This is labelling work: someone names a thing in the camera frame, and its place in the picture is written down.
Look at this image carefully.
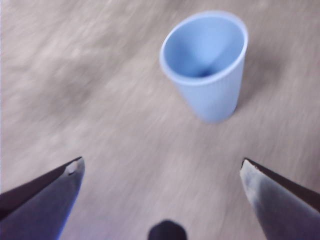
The blue ribbed plastic cup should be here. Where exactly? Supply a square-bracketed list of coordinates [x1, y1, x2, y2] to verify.
[159, 9, 250, 124]

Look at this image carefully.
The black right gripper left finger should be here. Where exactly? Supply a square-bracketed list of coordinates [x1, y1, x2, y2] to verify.
[0, 156, 86, 240]

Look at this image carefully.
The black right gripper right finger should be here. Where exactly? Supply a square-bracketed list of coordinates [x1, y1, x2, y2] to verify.
[239, 157, 320, 240]

